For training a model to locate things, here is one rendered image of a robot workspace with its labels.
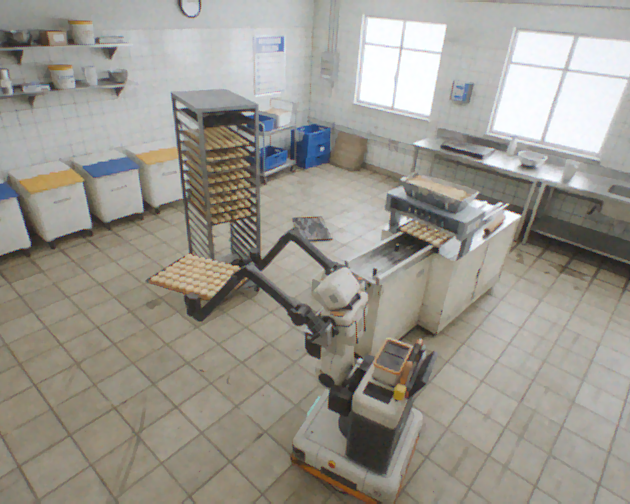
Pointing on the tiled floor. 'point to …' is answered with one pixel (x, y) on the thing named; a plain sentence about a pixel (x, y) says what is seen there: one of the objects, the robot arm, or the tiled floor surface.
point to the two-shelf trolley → (270, 144)
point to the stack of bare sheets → (312, 228)
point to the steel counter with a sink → (614, 186)
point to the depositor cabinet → (461, 271)
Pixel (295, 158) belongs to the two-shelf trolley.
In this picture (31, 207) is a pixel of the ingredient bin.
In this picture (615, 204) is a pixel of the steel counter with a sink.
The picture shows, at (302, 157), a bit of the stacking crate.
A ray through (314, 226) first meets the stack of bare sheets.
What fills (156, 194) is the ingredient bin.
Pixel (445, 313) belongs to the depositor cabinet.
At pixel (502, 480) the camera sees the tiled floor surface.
